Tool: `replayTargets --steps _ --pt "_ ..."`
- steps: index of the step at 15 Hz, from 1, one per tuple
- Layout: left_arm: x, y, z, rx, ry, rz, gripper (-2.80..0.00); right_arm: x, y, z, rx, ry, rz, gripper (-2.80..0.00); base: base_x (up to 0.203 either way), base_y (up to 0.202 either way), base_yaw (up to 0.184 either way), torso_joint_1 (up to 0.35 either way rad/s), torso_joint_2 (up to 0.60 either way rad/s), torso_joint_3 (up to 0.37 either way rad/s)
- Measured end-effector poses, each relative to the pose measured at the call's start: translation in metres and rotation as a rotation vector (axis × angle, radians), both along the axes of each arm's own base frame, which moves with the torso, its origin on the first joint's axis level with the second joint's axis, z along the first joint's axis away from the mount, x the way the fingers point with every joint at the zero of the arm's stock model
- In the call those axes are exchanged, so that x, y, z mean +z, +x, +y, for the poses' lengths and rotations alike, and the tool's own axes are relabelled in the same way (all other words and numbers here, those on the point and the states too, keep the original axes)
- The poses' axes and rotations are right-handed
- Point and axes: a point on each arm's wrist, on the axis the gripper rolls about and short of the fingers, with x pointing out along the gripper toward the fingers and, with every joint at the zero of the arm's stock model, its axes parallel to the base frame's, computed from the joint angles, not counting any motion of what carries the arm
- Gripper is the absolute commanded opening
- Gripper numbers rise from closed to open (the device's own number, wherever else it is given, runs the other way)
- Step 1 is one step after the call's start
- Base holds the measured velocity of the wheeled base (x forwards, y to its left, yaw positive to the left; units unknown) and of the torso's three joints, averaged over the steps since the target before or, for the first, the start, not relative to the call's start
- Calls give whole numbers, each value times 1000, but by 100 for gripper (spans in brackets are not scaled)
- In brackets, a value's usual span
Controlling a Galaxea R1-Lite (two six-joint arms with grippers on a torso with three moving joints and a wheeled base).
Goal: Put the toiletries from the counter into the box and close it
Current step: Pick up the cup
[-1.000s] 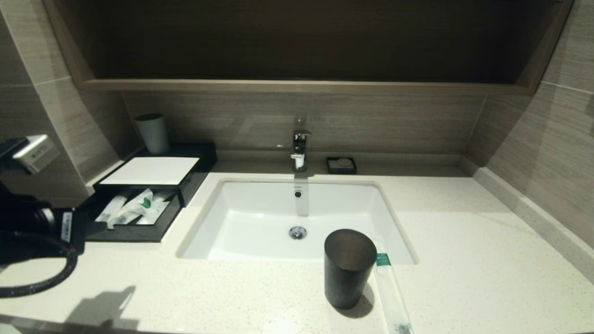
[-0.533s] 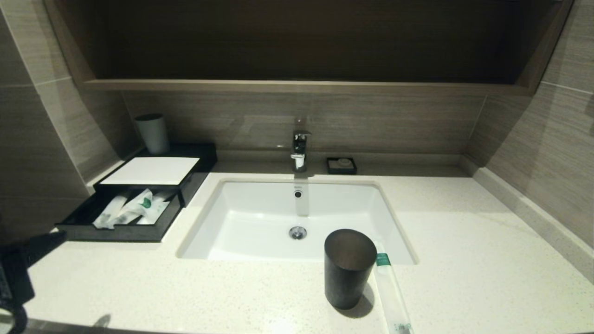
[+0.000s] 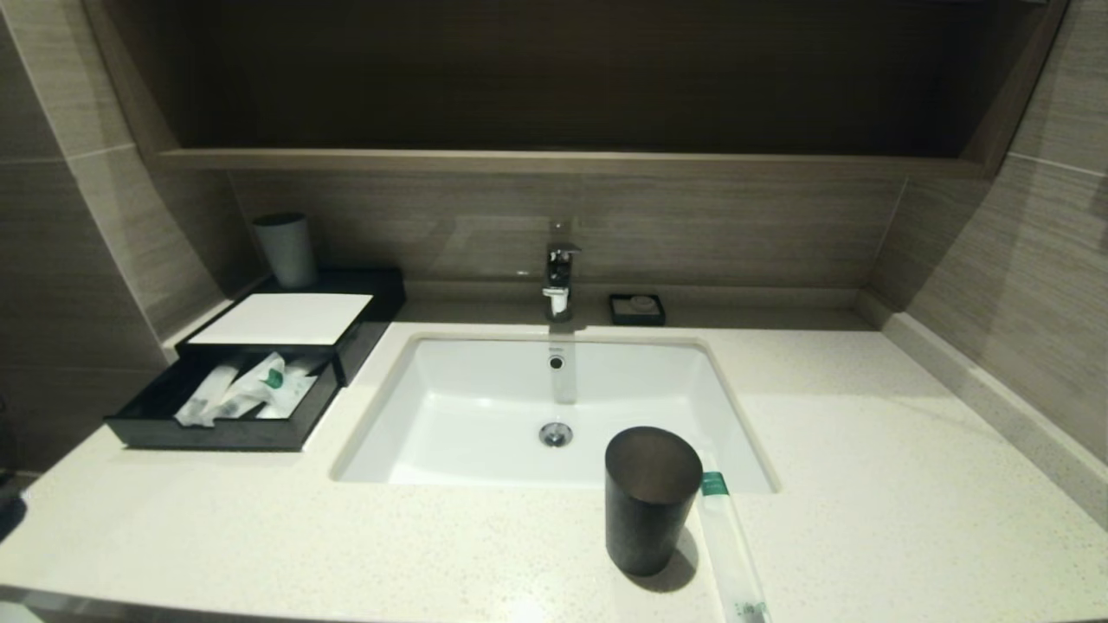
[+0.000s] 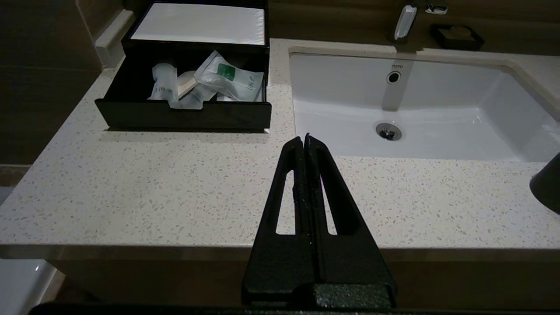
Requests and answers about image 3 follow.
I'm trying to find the chrome faucet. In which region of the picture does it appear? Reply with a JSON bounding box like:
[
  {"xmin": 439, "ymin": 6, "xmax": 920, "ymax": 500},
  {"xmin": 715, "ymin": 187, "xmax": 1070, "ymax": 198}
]
[{"xmin": 542, "ymin": 221, "xmax": 583, "ymax": 323}]

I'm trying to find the white sink basin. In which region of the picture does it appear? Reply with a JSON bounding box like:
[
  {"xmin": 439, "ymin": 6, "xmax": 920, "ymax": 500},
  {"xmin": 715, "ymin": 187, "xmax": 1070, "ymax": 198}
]
[{"xmin": 329, "ymin": 333, "xmax": 780, "ymax": 496}]

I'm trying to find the dark tumbler cup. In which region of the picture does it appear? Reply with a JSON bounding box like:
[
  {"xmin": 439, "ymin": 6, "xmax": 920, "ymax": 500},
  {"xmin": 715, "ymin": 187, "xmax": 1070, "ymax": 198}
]
[{"xmin": 603, "ymin": 426, "xmax": 703, "ymax": 578}]

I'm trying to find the long dental kit packet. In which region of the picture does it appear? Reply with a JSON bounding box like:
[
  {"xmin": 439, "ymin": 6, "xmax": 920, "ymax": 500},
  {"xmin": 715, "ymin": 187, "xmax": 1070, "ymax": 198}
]
[{"xmin": 175, "ymin": 363, "xmax": 240, "ymax": 428}]

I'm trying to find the black soap dish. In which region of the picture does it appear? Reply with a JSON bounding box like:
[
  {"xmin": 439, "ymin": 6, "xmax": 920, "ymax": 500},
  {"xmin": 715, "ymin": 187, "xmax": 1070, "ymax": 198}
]
[{"xmin": 609, "ymin": 293, "xmax": 667, "ymax": 327}]

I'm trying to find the grey cup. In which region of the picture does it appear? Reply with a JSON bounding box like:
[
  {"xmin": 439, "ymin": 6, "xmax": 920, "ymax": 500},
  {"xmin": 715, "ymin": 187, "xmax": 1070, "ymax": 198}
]
[{"xmin": 253, "ymin": 213, "xmax": 319, "ymax": 289}]

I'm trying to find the black box white ribbed top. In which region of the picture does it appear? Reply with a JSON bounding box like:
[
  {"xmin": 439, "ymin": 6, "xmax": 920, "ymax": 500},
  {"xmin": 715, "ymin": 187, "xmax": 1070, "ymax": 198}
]
[{"xmin": 173, "ymin": 267, "xmax": 406, "ymax": 388}]

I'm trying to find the long green label packet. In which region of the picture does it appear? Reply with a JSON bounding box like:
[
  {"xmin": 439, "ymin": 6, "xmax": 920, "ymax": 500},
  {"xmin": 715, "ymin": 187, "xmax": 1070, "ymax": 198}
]
[{"xmin": 697, "ymin": 450, "xmax": 773, "ymax": 623}]

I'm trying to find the square shower cap packet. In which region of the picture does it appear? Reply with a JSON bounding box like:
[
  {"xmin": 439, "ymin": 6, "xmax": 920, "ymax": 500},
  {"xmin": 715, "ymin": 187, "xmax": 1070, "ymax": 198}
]
[{"xmin": 218, "ymin": 351, "xmax": 319, "ymax": 421}]

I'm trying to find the wooden wall shelf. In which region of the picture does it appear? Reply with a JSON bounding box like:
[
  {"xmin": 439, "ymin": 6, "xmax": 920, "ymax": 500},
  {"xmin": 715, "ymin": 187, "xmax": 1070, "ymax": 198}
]
[{"xmin": 82, "ymin": 0, "xmax": 1070, "ymax": 181}]

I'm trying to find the long plain frosted packet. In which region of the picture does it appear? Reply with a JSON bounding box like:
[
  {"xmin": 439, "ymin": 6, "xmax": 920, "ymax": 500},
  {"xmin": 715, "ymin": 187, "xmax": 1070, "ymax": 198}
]
[{"xmin": 208, "ymin": 358, "xmax": 326, "ymax": 425}]

